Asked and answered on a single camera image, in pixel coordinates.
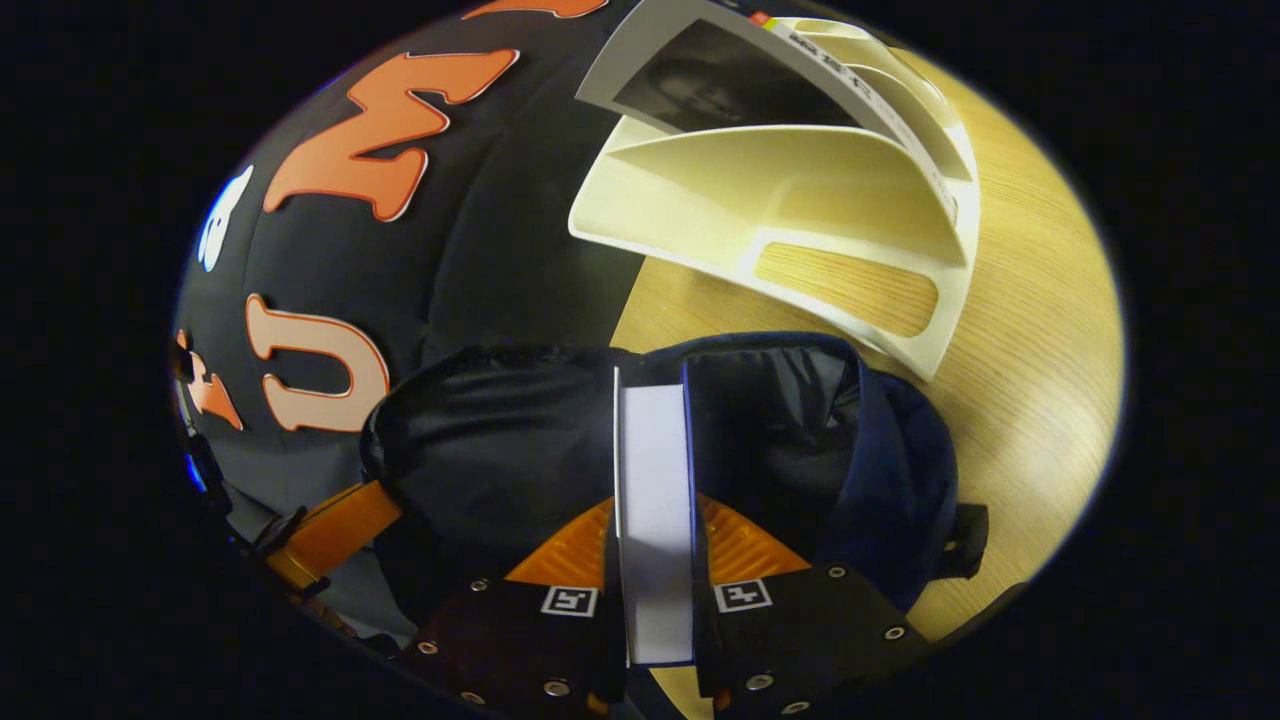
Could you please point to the blue schoolbag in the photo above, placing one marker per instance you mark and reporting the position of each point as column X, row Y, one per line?
column 500, row 450

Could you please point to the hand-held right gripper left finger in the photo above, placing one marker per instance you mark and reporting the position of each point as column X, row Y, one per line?
column 520, row 640

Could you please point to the white bookshelf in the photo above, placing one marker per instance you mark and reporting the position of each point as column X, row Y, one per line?
column 760, row 180

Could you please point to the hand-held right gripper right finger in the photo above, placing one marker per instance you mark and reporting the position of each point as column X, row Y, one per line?
column 800, row 640

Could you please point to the grey cover book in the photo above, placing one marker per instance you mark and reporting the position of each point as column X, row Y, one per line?
column 700, row 80

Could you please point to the black backdrop cloth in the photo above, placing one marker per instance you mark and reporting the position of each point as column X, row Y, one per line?
column 480, row 230

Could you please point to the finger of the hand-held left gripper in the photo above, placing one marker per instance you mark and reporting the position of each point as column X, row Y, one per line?
column 340, row 525

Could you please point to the blue cover book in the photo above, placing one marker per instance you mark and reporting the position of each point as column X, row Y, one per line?
column 655, row 500

